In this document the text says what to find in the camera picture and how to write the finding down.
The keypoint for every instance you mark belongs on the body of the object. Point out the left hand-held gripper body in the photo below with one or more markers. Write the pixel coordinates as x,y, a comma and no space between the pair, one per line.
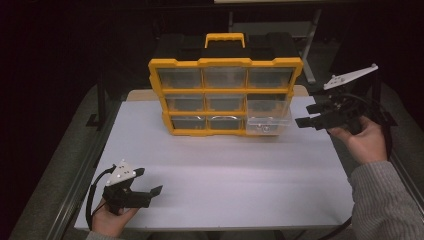
120,196

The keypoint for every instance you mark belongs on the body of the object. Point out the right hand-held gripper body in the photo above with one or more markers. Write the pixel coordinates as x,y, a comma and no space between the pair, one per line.
340,115

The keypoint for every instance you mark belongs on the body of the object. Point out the large clear drawer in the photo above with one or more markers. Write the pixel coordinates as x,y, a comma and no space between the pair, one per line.
268,115

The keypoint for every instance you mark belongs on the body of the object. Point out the silver hex nut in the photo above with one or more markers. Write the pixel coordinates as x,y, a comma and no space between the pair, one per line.
266,129

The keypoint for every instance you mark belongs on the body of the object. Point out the yellow black organizer cabinet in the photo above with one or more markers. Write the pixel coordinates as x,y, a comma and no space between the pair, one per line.
226,61

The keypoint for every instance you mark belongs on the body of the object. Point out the person's left hand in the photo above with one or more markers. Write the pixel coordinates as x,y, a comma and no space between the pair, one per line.
108,223

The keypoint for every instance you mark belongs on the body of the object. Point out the person's right hand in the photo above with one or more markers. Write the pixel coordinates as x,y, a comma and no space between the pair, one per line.
366,143

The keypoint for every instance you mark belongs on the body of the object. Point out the black metal stand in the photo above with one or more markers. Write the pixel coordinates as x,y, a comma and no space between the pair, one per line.
101,106
377,90

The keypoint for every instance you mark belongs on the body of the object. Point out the set of small closed drawers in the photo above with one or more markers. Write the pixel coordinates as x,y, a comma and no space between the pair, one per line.
180,78

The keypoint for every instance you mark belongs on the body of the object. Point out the grey metal rail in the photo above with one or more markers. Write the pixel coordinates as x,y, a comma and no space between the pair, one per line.
405,176
78,186

